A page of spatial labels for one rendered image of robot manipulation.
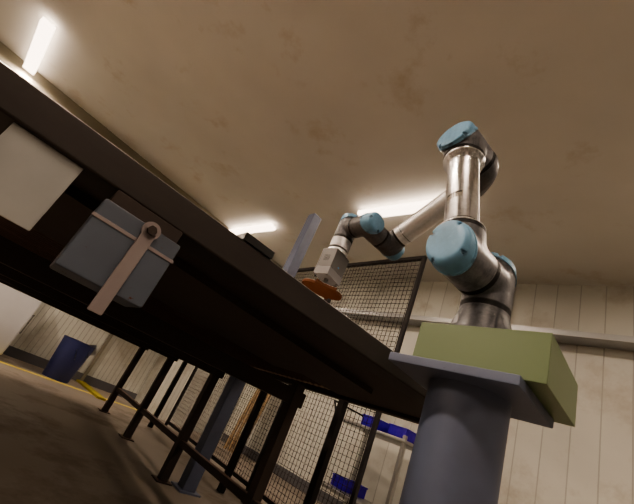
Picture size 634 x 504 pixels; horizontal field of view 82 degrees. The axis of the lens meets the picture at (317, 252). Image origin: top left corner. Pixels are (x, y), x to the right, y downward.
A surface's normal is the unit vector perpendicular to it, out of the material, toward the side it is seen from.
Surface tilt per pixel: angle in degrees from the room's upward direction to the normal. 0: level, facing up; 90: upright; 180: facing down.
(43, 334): 90
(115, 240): 90
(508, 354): 90
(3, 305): 90
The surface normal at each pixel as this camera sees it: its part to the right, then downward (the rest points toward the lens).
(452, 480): -0.28, -0.53
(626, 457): -0.59, -0.56
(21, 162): 0.64, -0.10
